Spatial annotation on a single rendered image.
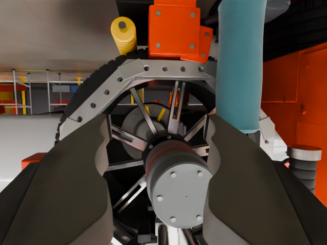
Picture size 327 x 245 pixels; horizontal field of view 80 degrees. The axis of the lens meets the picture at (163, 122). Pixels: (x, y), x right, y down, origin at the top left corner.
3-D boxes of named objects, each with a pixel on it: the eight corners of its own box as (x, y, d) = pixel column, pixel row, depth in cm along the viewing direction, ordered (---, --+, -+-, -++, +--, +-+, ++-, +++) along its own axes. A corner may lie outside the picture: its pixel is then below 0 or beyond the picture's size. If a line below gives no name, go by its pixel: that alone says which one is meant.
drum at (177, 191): (144, 137, 55) (145, 186, 56) (147, 160, 34) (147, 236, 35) (194, 136, 56) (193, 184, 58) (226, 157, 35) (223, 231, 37)
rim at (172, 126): (212, 73, 80) (86, 91, 76) (240, 61, 58) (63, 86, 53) (226, 188, 86) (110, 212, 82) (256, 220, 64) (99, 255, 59)
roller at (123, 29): (121, 47, 72) (121, 63, 72) (108, 10, 43) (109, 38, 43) (137, 47, 73) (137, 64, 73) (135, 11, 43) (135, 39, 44)
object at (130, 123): (125, 99, 104) (117, 158, 106) (124, 99, 96) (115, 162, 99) (184, 108, 108) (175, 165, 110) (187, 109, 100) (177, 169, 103)
